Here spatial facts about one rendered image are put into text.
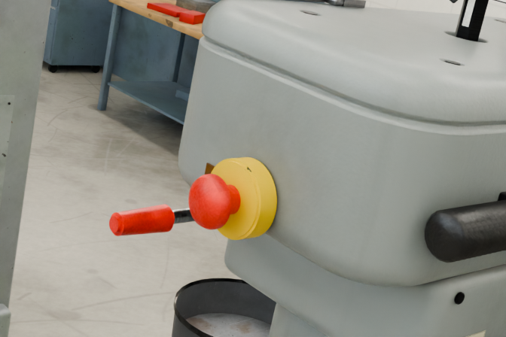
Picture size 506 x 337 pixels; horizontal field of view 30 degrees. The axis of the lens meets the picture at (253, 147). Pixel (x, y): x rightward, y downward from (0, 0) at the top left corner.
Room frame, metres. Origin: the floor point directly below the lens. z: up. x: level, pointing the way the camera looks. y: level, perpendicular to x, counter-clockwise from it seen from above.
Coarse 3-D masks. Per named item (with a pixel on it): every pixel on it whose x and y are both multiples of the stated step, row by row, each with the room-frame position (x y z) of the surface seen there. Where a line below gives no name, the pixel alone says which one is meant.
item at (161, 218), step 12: (120, 216) 0.70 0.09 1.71; (132, 216) 0.71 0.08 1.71; (144, 216) 0.72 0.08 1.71; (156, 216) 0.72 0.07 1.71; (168, 216) 0.73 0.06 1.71; (180, 216) 0.75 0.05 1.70; (120, 228) 0.70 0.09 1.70; (132, 228) 0.71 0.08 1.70; (144, 228) 0.71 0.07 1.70; (156, 228) 0.72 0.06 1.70; (168, 228) 0.73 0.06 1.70
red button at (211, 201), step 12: (204, 180) 0.64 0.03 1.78; (216, 180) 0.63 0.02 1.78; (192, 192) 0.64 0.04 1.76; (204, 192) 0.63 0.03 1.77; (216, 192) 0.63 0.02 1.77; (228, 192) 0.63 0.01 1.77; (192, 204) 0.64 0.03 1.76; (204, 204) 0.63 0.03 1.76; (216, 204) 0.62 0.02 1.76; (228, 204) 0.62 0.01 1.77; (192, 216) 0.64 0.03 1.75; (204, 216) 0.63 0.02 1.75; (216, 216) 0.62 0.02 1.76; (228, 216) 0.62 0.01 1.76; (216, 228) 0.63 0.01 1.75
